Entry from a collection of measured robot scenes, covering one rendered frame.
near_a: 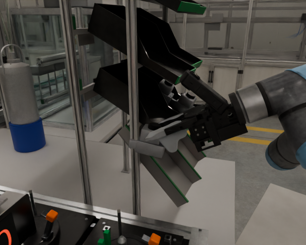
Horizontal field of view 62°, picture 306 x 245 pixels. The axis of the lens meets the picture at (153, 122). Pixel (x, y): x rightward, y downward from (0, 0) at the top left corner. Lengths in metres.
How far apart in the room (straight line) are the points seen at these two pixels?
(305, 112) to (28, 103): 1.18
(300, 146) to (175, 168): 0.43
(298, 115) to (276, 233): 0.53
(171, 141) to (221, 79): 4.03
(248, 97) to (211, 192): 0.61
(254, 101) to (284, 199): 0.66
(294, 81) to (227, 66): 3.96
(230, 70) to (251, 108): 4.00
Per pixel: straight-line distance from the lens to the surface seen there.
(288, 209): 1.09
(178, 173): 0.85
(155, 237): 0.58
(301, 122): 0.53
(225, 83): 4.57
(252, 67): 4.52
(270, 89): 0.54
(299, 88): 0.55
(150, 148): 0.58
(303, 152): 0.53
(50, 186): 1.15
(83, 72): 1.50
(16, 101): 1.38
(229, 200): 1.05
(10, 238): 0.46
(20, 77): 1.35
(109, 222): 0.77
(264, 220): 1.00
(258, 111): 0.54
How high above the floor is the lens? 1.49
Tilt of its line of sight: 22 degrees down
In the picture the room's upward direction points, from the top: straight up
